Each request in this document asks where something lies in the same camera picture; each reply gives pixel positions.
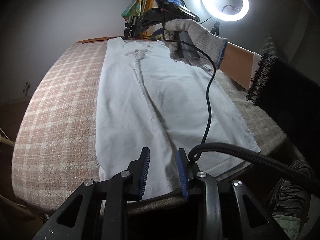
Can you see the folded tripod with colourful cloth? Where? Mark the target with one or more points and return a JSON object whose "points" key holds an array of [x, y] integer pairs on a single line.
{"points": [[135, 10]]}

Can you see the white garment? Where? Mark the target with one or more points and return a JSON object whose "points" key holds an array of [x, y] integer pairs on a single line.
{"points": [[146, 99]]}

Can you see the white ring light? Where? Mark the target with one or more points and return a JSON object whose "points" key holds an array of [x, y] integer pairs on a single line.
{"points": [[227, 10]]}

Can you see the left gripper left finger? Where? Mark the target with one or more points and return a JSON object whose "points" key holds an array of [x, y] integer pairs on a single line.
{"points": [[139, 170]]}

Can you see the green striped pillow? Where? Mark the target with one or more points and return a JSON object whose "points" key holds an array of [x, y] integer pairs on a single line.
{"points": [[270, 47]]}

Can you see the black light tripod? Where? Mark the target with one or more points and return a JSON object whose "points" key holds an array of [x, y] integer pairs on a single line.
{"points": [[215, 29]]}

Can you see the right forearm black sleeve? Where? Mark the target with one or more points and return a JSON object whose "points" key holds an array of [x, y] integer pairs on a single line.
{"points": [[287, 96]]}

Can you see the right hand in knit glove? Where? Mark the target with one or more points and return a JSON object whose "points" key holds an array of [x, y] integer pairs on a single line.
{"points": [[201, 38]]}

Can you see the pink plaid bed blanket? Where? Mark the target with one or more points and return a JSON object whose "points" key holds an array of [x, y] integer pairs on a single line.
{"points": [[55, 146]]}

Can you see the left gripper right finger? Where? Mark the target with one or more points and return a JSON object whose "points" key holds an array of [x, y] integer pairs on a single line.
{"points": [[187, 172]]}

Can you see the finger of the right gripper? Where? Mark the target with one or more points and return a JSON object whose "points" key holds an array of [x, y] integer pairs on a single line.
{"points": [[134, 31], [126, 30]]}

